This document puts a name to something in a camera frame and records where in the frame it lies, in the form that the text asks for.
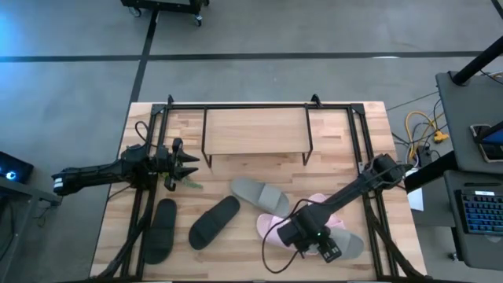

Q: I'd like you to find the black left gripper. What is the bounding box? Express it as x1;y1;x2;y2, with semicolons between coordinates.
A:
156;137;201;193

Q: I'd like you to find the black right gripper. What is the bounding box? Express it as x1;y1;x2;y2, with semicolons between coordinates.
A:
276;210;343;263

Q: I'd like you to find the grey slide sandal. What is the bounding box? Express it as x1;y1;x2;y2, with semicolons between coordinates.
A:
229;176;292;219
310;227;366;261

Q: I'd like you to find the black slide sandal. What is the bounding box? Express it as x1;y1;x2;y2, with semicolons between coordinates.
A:
188;195;241;252
142;197;178;266

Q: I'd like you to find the wooden shelf with black legs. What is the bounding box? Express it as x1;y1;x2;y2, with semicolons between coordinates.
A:
200;104;316;169

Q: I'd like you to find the green potted succulent plant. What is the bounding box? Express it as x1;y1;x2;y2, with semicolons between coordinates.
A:
172;175;204;190

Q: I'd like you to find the white paper sheet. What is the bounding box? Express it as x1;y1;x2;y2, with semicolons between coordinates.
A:
407;187;425;212

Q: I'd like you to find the grey desk with keyboard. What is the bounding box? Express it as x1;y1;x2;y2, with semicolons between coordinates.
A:
442;169;503;272

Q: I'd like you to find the long black beam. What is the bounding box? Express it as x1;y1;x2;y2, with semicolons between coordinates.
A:
403;119;503;193

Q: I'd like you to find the backlit black keyboard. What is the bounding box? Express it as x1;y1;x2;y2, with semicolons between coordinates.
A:
454;189;503;237

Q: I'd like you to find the black wheeled cart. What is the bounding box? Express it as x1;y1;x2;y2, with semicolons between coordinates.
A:
119;0;211;28

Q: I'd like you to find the grey metal stand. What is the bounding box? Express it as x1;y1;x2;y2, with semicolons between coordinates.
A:
0;176;64;283

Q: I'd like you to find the black box with blue light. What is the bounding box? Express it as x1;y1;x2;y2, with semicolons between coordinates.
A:
0;151;35;185

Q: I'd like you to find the grey desk with pole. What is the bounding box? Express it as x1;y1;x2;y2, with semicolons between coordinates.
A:
435;70;503;175

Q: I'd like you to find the thick black pole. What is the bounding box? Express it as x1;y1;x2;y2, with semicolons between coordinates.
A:
450;35;503;86

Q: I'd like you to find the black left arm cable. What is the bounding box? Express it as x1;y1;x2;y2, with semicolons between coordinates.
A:
134;120;159;149

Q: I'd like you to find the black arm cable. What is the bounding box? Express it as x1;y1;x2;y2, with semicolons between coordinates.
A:
134;120;159;149
261;197;315;274

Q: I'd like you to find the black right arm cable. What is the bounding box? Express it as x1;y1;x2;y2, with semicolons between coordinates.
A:
261;197;315;274

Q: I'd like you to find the yellow cable with plug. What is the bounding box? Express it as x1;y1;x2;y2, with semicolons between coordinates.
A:
405;110;450;160

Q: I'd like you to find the tablet with pale frame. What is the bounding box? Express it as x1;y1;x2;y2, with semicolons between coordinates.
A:
469;123;503;164

